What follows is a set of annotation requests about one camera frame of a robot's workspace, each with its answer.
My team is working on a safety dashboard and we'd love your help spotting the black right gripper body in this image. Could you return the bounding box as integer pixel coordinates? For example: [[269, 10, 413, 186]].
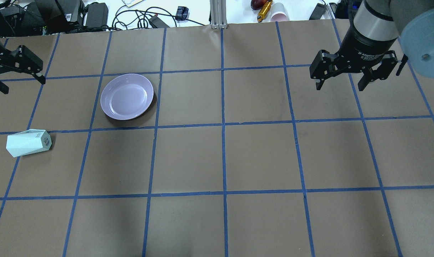
[[309, 27, 398, 81]]

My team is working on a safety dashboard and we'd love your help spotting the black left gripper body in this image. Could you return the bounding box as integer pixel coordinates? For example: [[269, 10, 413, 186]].
[[0, 42, 43, 76]]

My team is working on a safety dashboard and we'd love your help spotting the aluminium frame post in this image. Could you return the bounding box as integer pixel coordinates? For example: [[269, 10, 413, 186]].
[[210, 0, 227, 29]]

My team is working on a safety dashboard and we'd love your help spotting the pink plastic cup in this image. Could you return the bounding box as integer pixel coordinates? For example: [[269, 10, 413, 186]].
[[269, 2, 290, 22]]

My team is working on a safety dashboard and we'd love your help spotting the lilac round plate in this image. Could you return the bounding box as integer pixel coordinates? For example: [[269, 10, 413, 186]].
[[100, 74, 155, 120]]

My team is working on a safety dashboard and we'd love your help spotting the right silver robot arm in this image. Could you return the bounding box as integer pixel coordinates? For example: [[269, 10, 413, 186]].
[[309, 0, 434, 91]]

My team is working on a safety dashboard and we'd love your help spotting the black power adapter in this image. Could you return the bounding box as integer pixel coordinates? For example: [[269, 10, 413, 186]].
[[309, 3, 327, 20]]

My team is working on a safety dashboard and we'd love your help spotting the black flat power brick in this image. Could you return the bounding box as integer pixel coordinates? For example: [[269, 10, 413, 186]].
[[85, 2, 109, 28]]

